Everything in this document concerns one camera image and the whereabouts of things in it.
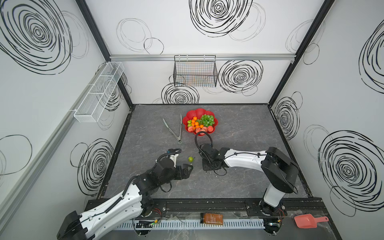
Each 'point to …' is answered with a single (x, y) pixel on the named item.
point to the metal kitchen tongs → (179, 138)
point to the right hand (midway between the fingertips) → (202, 168)
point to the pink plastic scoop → (308, 220)
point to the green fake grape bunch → (206, 120)
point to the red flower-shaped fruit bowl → (198, 113)
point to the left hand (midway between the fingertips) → (188, 168)
